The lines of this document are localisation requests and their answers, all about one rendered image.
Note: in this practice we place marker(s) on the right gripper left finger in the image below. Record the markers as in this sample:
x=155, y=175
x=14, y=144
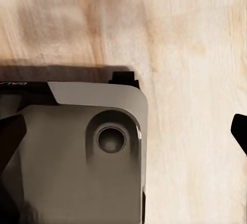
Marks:
x=12, y=131

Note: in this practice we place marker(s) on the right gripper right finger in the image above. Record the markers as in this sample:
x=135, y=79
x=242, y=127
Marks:
x=239, y=130

